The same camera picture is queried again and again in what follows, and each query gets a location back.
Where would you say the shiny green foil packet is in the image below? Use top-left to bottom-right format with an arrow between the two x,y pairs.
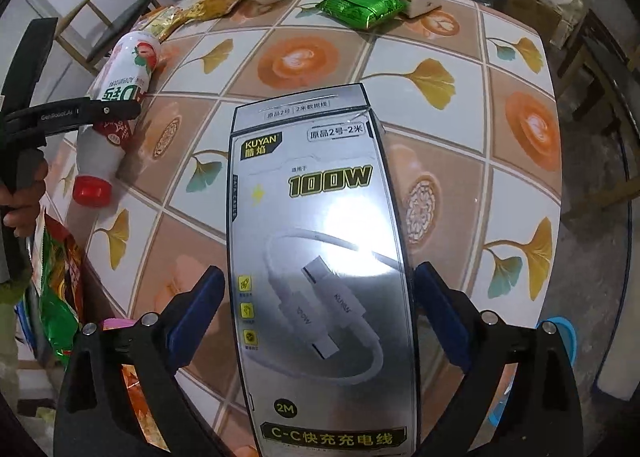
318,0 -> 407,31

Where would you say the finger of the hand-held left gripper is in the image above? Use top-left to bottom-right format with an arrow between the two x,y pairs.
82,100 -> 142,125

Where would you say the dark wooden stool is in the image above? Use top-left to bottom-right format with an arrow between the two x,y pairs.
554,10 -> 632,123

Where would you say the orange snack packet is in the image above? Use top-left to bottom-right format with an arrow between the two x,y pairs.
42,227 -> 86,298

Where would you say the yellow snack packet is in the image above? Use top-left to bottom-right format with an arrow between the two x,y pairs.
145,6 -> 201,43

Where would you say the blue plastic object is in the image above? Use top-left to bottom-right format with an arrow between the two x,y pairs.
537,316 -> 578,363

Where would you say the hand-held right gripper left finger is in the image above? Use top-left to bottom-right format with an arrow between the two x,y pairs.
54,264 -> 226,457

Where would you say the silver cable package box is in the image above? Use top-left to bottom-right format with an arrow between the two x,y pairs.
225,82 -> 417,457

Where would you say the white bottle red cap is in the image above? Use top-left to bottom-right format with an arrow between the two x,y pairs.
71,31 -> 162,208

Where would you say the dark seat chair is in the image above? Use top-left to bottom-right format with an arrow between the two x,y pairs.
54,0 -> 162,79

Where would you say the person's left forearm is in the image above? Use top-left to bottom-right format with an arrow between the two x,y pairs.
0,282 -> 33,388

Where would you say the green snack packet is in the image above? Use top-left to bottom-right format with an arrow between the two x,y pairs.
39,257 -> 83,368

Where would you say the open cardboard box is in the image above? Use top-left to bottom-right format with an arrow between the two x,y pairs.
500,0 -> 568,45

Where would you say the golden snack packet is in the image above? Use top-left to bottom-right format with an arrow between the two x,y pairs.
182,0 -> 251,23

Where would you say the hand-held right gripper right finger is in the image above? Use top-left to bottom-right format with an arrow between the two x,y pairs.
414,261 -> 585,457

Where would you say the person's left hand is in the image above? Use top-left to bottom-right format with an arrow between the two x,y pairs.
7,161 -> 49,239

